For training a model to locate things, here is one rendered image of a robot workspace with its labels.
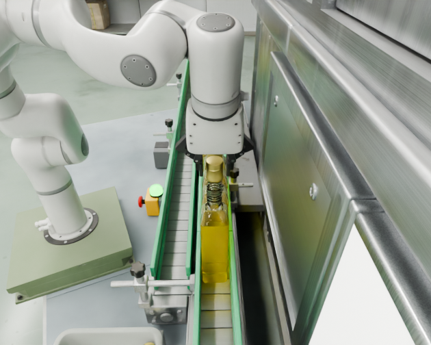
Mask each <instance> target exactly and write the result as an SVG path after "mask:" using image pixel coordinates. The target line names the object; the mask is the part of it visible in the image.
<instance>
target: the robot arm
mask: <svg viewBox="0 0 431 345"><path fill-rule="evenodd" d="M19 43H25V44H34V45H38V46H41V47H48V48H52V49H57V50H62V51H66V52H67V54H68V55H69V57H70V58H71V60H72V61H73V62H74V63H75V64H76V65H77V66H78V67H79V68H81V69H82V70H83V71H85V72H86V73H87V74H89V75H90V76H91V77H93V78H95V79H96V80H98V81H101V82H103V83H106V84H109V85H113V86H120V87H123V88H129V89H134V90H156V89H158V88H161V87H163V86H165V85H166V84H167V83H168V82H169V81H170V80H171V78H172V76H173V75H174V74H175V72H176V71H177V68H178V67H179V65H180V64H181V62H182V61H183V60H185V59H186V60H188V61H189V62H190V83H191V96H192V97H191V98H190V99H189V101H188V103H187V111H186V134H185V135H184V136H183V137H182V138H181V139H180V140H179V141H178V142H177V143H176V146H175V149H176V150H178V151H180V152H182V153H185V155H186V156H188V157H190V158H191V159H193V160H194V163H196V170H199V175H200V177H202V176H203V154H226V176H230V171H231V170H233V168H234V163H235V162H236V159H238V158H239V157H241V156H242V155H244V153H245V152H249V151H251V150H253V149H254V142H253V141H252V140H251V139H250V138H249V137H248V136H247V135H246V134H245V133H244V107H243V103H242V101H248V99H249V92H244V91H241V89H240V88H241V86H240V84H241V69H242V60H243V52H244V27H243V25H242V23H241V22H240V21H239V20H238V19H237V18H235V17H234V16H232V15H230V14H227V13H223V12H209V13H208V12H203V11H201V10H198V9H196V8H193V7H190V6H188V5H185V4H183V3H179V2H177V1H171V0H163V1H159V2H157V3H156V4H154V5H153V6H152V7H151V8H150V9H149V10H148V12H147V13H146V14H145V15H144V16H143V17H142V18H141V19H140V20H139V21H138V23H137V24H136V25H135V26H134V27H133V28H132V29H131V31H130V32H129V33H128V34H127V35H126V36H119V35H114V34H106V33H103V32H99V31H94V30H92V20H91V16H90V11H89V8H88V5H87V3H86V2H85V0H0V131H1V132H2V133H4V134H5V135H6V136H8V137H10V138H13V141H12V143H11V151H12V155H13V157H14V159H15V160H16V162H17V163H18V165H19V166H20V167H21V168H22V169H23V171H24V172H25V174H26V175H27V176H28V178H29V180H30V181H31V184H32V186H33V187H34V190H35V191H36V194H37V195H38V198H39V199H40V202H41V204H42V206H43V208H44V210H45V212H46V214H47V216H48V218H46V220H39V222H35V227H37V228H38V229H39V231H44V230H47V229H48V230H49V235H50V236H51V237H52V238H53V239H56V240H70V239H73V238H76V237H78V236H80V235H81V234H83V233H85V232H86V231H87V230H88V229H89V228H90V227H91V225H92V222H93V217H92V214H91V213H90V212H89V211H87V210H84V208H83V205H82V204H81V201H80V198H79V195H78V193H77V190H76V188H75V185H74V183H73V180H72V177H71V175H70V173H69V171H68V170H67V169H66V167H65V165H72V164H79V163H82V162H84V161H85V160H86V159H87V157H88V155H89V144H88V141H87V138H86V135H85V133H84V132H83V129H82V128H81V125H80V124H79V121H78V120H77V117H76V116H75V114H74V112H73V110H72V108H71V106H70V105H69V103H68V101H67V100H66V99H65V98H64V97H62V96H60V95H58V94H55V93H40V94H24V93H23V91H22V90H21V88H20V86H19V85H18V84H17V82H16V80H15V78H14V77H13V75H12V73H11V68H10V64H11V61H12V60H13V59H14V57H15V56H16V54H17V52H18V48H19Z"/></svg>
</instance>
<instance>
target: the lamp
mask: <svg viewBox="0 0 431 345"><path fill-rule="evenodd" d="M149 191H150V196H151V197H153V198H159V197H161V196H162V195H163V188H162V187H161V186H160V185H158V184H155V185H152V186H151V187H150V189H149Z"/></svg>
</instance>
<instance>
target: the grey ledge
mask: <svg viewBox="0 0 431 345"><path fill-rule="evenodd" d="M242 103H243V107H244V133H245V134H246V135H247V136H248V137H249V138H250V132H249V128H248V117H247V113H246V108H245V104H244V101H242ZM234 167H236V168H238V169H239V176H237V179H238V182H239V183H253V187H246V188H239V190H238V191H236V197H237V207H235V212H263V211H264V207H263V201H262V197H261V191H260V187H259V181H258V172H257V165H256V162H255V158H254V152H253V150H251V151H249V152H245V153H244V155H242V156H241V157H239V158H238V159H236V162H235V163H234Z"/></svg>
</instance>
